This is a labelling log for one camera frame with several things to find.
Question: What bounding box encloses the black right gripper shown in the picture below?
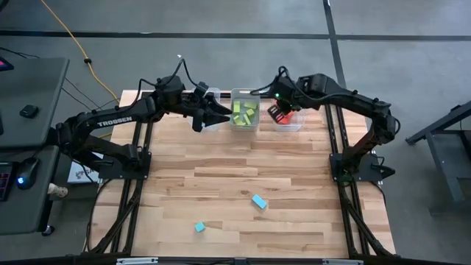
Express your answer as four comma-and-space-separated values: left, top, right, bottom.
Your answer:
267, 75, 301, 124

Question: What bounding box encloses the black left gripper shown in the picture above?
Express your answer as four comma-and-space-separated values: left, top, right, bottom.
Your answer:
183, 83, 234, 133

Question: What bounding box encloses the light blue wooden block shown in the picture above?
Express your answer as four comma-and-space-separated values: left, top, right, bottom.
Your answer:
251, 194, 268, 211

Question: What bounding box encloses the clear plastic bin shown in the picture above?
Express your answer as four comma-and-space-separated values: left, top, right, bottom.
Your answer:
190, 87, 222, 132
272, 88, 306, 133

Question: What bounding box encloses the opaque light grey bin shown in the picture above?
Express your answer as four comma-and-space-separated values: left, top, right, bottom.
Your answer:
229, 88, 261, 132

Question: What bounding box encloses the white printed sheet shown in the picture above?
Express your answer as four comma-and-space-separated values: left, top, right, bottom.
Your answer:
67, 158, 106, 184

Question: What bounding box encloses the dark metal stand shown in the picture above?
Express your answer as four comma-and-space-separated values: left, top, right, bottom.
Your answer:
405, 99, 471, 214

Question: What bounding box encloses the beige round knob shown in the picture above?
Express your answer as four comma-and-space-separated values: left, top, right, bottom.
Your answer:
47, 183, 69, 199

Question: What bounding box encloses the dark grey side desk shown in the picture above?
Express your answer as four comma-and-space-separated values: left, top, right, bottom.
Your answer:
0, 57, 70, 236

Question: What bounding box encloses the small black box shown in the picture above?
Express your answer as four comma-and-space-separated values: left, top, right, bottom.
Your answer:
18, 104, 40, 119

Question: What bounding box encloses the black computer mouse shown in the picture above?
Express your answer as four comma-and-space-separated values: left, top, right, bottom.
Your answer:
15, 157, 40, 191

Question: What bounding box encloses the black device with red light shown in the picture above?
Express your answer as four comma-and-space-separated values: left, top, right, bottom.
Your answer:
0, 55, 15, 73

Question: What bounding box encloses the backlit keyboard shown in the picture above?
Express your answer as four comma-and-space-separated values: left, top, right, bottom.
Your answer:
0, 161, 15, 202

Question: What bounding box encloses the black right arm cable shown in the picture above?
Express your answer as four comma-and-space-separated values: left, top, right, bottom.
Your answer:
253, 65, 295, 95

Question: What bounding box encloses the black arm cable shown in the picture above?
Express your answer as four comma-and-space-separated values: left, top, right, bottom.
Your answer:
253, 65, 295, 95
138, 57, 202, 102

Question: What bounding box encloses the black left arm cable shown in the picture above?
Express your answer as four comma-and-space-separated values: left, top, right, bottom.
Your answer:
138, 57, 202, 102

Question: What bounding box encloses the black aluminium rail frame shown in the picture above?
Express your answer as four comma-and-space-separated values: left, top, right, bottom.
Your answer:
82, 91, 397, 258

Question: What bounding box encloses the yellow cable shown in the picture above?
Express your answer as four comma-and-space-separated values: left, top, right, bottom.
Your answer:
40, 0, 121, 103

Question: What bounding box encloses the silver metal bracket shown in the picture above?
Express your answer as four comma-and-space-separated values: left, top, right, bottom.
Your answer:
116, 257, 159, 265
322, 258, 364, 265

